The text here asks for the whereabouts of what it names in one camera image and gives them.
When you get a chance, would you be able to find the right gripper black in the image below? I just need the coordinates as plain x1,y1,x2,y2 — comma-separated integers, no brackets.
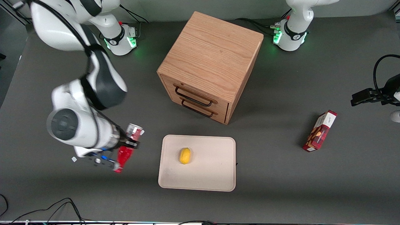
116,124,140,152

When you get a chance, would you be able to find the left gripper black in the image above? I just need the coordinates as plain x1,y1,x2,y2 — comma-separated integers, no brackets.
351,74,400,107

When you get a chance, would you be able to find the red coke bottle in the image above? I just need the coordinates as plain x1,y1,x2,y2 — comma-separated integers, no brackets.
113,123,145,173

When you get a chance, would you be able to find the beige plastic tray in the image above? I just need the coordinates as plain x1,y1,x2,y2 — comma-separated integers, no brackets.
158,134,236,192

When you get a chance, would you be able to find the yellow lemon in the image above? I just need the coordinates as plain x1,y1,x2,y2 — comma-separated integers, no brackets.
179,147,192,165

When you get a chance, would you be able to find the red tartan shortbread box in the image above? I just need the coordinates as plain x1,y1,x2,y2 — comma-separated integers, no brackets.
302,110,338,153

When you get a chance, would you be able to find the wooden drawer front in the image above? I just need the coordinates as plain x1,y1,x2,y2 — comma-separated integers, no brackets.
159,74,230,114
165,87,229,125

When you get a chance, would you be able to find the wooden two-drawer cabinet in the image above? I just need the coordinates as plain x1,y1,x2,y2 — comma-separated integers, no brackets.
157,11,264,125

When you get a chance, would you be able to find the black left gripper cable loop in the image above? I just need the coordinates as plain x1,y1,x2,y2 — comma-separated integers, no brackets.
373,54,400,94

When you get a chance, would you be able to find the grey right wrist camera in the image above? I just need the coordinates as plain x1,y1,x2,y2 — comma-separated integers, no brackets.
87,152,121,171

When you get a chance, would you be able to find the black metal drawer handle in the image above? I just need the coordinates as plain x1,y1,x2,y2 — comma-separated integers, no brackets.
174,86,218,107
181,99,216,118

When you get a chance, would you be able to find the black floor cable pair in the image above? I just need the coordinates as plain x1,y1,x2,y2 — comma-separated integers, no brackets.
11,197,86,224

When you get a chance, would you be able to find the black table edge cable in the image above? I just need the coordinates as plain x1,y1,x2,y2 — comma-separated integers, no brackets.
178,220,216,225

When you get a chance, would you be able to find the black right base cable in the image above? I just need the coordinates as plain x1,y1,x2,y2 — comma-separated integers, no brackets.
119,5,150,24

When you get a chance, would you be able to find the black base cable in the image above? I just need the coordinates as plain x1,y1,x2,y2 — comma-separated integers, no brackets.
119,5,150,24
235,17,277,35

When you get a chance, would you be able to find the black cable along right arm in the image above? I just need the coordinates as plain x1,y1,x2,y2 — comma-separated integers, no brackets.
28,0,100,149

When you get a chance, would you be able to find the black left base cable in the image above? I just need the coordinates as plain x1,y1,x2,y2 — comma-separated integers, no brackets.
235,17,277,35

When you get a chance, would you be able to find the black floor cable loop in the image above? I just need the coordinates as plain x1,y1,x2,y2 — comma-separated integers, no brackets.
0,194,9,217

